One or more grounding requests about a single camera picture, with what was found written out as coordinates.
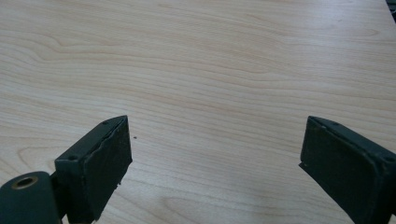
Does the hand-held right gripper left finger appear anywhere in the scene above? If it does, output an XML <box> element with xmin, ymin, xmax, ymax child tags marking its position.
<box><xmin>54</xmin><ymin>115</ymin><xmax>134</xmax><ymax>224</ymax></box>

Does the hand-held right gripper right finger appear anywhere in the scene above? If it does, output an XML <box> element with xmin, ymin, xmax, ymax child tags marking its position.
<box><xmin>298</xmin><ymin>115</ymin><xmax>396</xmax><ymax>224</ymax></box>

